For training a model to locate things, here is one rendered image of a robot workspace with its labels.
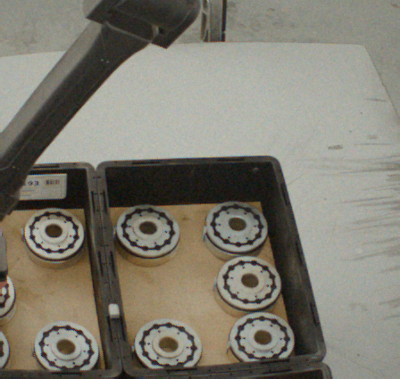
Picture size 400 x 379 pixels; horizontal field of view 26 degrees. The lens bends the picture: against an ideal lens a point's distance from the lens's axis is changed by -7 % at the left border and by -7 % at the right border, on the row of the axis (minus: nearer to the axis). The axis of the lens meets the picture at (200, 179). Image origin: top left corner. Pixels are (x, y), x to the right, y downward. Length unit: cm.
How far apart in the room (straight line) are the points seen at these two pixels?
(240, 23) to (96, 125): 149
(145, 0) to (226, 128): 96
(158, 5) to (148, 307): 62
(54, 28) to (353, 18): 115
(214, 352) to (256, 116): 67
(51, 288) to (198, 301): 24
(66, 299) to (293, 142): 67
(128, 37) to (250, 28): 229
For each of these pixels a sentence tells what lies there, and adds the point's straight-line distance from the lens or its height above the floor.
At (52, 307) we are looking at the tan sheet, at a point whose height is 83.
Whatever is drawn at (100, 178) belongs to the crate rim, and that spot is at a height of 93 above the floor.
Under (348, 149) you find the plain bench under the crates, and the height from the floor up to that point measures 70.
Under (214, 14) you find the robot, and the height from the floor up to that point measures 67.
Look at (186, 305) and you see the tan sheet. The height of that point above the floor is 83.
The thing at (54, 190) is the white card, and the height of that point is 88.
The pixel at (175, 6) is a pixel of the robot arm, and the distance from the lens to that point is 93.
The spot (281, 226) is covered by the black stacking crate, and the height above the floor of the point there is 90.
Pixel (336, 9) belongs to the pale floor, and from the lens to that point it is 344.
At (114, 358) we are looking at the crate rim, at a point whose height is 93.
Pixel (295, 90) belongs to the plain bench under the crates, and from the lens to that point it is 196.
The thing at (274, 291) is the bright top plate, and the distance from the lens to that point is 142.
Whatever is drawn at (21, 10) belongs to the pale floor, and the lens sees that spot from 324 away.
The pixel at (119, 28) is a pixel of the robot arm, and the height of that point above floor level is 141.
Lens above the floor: 201
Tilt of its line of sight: 49 degrees down
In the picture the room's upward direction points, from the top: 11 degrees clockwise
